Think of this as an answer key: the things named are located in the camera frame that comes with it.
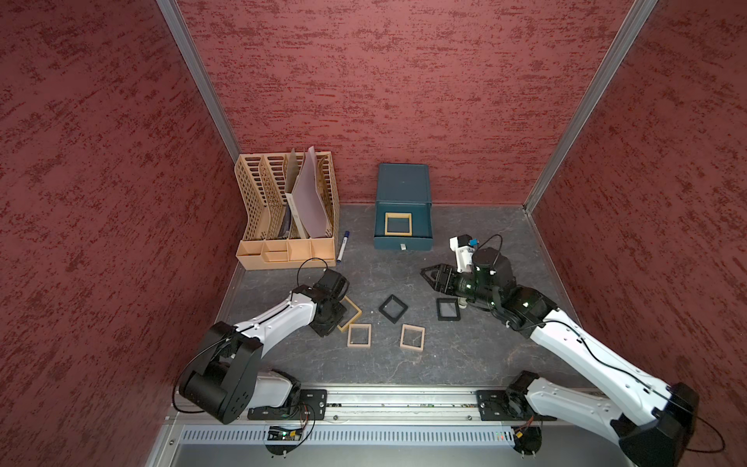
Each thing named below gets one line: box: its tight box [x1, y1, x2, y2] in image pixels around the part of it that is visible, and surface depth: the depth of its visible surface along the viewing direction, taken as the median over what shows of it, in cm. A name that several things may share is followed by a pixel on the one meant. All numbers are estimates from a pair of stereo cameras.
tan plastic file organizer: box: [234, 150, 339, 271], surface depth 102 cm
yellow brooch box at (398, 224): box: [384, 212, 413, 237], surface depth 97 cm
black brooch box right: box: [435, 297, 462, 322], surface depth 94 cm
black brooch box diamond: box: [378, 293, 409, 324], surface depth 94 cm
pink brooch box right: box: [398, 323, 427, 352], surface depth 87 cm
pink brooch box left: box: [347, 323, 372, 349], surface depth 87 cm
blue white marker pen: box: [336, 230, 351, 263], surface depth 108 cm
